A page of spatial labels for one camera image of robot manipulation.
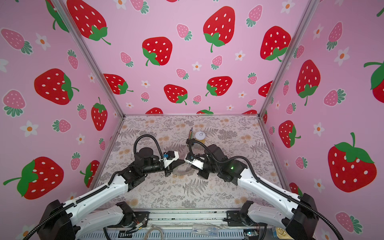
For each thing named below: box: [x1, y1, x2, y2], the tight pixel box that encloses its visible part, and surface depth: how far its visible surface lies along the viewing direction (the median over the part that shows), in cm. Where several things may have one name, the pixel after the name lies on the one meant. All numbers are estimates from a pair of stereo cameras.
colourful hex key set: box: [186, 127, 195, 145], surface depth 108 cm
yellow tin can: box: [195, 131, 206, 145], surface depth 103 cm
